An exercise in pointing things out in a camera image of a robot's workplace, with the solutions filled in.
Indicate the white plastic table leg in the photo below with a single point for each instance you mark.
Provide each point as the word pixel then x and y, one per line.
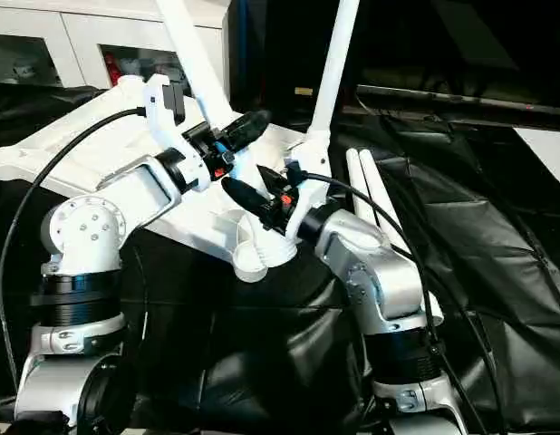
pixel 377 190
pixel 361 190
pixel 194 59
pixel 334 68

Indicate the white plastic table top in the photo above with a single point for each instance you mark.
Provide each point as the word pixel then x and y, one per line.
pixel 103 136

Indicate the small tan tape piece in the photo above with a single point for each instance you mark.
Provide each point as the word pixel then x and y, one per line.
pixel 303 91

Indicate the red bottle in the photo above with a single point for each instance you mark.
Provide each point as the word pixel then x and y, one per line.
pixel 112 68

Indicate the white cabinet with glass doors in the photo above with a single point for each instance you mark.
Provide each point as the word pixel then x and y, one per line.
pixel 80 27

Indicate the long dark metal rod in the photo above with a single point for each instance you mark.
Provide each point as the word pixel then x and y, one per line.
pixel 466 100

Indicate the black plastic mat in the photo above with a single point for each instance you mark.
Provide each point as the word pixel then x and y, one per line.
pixel 488 226

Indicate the white flat board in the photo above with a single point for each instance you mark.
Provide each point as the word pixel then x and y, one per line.
pixel 547 147

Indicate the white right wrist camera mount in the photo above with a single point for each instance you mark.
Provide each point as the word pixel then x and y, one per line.
pixel 307 199

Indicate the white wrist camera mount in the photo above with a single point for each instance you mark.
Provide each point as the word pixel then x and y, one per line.
pixel 307 199
pixel 164 131

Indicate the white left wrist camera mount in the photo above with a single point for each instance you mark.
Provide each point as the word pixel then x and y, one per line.
pixel 164 131

